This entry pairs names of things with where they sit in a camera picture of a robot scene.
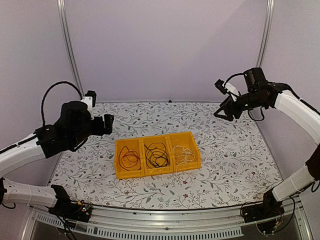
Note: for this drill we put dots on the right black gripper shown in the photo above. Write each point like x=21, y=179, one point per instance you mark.
x=227, y=105

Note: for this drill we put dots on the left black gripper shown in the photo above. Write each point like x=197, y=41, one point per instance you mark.
x=100, y=130

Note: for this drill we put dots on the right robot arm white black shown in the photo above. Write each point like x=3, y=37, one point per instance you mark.
x=265, y=94

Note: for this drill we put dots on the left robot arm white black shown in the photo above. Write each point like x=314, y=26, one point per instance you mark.
x=69, y=133

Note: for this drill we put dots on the left yellow plastic bin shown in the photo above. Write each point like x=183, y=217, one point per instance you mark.
x=128, y=159

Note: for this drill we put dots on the yellow plastic bin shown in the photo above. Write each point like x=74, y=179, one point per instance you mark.
x=128, y=159
x=186, y=155
x=157, y=155

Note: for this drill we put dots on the middle yellow plastic bin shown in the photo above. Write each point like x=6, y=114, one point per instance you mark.
x=157, y=155

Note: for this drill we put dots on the right yellow plastic bin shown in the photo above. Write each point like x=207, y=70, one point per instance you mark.
x=186, y=155

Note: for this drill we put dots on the floral patterned table mat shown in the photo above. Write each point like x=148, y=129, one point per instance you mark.
x=236, y=165

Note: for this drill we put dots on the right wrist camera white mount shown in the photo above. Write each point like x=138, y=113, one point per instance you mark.
x=227, y=88

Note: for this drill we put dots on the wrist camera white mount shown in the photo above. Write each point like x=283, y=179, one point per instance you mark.
x=227, y=88
x=90, y=100

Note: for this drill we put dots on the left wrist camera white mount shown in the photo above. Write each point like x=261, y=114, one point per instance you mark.
x=90, y=100

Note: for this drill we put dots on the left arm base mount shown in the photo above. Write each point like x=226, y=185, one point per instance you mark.
x=68, y=209

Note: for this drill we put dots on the front aluminium rail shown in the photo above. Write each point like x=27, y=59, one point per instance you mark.
x=223, y=223

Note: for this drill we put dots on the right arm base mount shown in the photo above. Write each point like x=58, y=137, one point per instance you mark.
x=252, y=212

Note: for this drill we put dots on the right aluminium frame post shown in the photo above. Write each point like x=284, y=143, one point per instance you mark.
x=267, y=19

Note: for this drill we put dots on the aluminium frame post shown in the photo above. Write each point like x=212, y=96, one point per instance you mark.
x=267, y=19
x=61, y=7

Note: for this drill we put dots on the left aluminium frame post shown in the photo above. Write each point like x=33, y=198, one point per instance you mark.
x=61, y=7

